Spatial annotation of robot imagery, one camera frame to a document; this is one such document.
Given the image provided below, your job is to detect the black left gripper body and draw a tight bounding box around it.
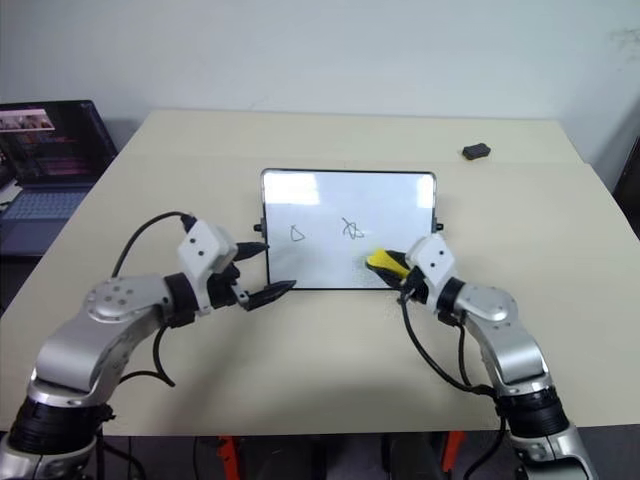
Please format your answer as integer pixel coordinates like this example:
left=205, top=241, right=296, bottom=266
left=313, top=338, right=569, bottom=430
left=206, top=263, right=251, bottom=311

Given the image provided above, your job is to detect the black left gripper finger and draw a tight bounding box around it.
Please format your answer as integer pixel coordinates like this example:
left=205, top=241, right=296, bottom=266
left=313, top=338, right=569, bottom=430
left=233, top=241, right=271, bottom=262
left=244, top=280, right=298, bottom=312

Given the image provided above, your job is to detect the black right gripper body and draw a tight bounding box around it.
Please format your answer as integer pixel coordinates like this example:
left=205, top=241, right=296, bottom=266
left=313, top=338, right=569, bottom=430
left=399, top=267, right=437, bottom=306

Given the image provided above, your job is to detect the yellow and black eraser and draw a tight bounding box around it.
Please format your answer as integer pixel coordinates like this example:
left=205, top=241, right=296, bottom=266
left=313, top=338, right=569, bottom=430
left=363, top=247, right=422, bottom=284

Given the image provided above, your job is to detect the small framed whiteboard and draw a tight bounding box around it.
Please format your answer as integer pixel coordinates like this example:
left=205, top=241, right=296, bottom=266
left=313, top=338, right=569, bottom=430
left=252, top=168, right=446, bottom=292

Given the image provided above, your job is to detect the orange clamp under table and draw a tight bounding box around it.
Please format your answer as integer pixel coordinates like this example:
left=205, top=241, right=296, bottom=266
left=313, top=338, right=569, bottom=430
left=441, top=430, right=467, bottom=474
left=215, top=435, right=240, bottom=480

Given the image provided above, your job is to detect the open blue laptop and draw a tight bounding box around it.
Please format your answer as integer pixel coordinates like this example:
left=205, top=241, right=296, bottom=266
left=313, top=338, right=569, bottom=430
left=0, top=99, right=120, bottom=257

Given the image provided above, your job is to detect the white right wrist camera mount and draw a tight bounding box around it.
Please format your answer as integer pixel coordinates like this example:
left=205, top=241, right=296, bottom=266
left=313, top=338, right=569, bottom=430
left=405, top=233, right=459, bottom=296

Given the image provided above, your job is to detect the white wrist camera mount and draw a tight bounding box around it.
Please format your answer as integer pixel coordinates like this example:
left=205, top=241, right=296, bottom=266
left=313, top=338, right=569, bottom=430
left=176, top=220, right=239, bottom=316
left=405, top=233, right=459, bottom=296

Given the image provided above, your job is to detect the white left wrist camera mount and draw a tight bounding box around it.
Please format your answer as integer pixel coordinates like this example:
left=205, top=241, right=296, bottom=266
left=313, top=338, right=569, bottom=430
left=176, top=220, right=239, bottom=316

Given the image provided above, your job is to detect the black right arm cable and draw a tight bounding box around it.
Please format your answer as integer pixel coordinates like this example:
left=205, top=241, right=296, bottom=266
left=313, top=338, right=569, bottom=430
left=397, top=292, right=497, bottom=399

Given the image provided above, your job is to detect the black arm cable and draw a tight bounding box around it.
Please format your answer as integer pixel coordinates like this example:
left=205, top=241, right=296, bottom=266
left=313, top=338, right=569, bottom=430
left=397, top=292, right=497, bottom=399
left=110, top=211, right=197, bottom=279

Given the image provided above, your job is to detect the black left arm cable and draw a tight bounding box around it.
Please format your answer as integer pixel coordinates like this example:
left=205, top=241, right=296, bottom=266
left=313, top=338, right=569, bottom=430
left=110, top=211, right=197, bottom=279

